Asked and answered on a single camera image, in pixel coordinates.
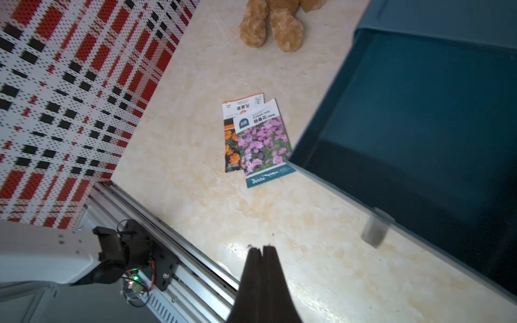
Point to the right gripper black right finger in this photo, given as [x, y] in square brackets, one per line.
[276, 300]

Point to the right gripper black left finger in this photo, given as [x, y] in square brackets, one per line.
[246, 305]

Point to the orange flower seed bag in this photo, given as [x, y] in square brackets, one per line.
[230, 110]

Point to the purple flower seed bag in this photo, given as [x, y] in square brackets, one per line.
[263, 144]

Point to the teal drawer cabinet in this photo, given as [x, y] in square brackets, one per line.
[419, 127]

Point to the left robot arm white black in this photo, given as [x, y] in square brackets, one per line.
[45, 254]

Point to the green circuit board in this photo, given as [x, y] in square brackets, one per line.
[135, 290]

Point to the brown teddy bear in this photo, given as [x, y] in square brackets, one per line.
[288, 31]

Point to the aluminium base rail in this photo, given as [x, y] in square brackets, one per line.
[200, 290]

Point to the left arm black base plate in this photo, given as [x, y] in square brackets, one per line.
[143, 251]

